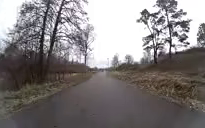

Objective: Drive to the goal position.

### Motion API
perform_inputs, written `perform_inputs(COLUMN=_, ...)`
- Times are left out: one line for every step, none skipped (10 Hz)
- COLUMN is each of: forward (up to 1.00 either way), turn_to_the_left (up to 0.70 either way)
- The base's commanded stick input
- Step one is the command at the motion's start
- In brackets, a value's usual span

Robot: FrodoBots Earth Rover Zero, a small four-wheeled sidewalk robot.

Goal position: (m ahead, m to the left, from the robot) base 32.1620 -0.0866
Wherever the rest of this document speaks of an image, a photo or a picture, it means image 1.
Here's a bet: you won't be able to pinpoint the grassy embankment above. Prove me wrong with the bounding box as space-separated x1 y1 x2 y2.
139 47 205 75

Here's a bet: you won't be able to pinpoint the tall pine trees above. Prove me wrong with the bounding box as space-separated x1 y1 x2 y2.
136 0 193 65

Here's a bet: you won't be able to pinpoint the row of bare trees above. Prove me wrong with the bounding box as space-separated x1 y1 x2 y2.
3 0 96 81

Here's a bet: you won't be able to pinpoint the dry grass verge with leaves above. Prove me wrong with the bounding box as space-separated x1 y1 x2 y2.
0 71 95 121

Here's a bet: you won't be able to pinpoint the brown bare bushes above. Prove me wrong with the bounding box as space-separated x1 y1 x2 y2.
0 55 91 92

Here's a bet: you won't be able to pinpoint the grey asphalt path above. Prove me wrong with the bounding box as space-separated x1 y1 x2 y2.
0 71 205 128

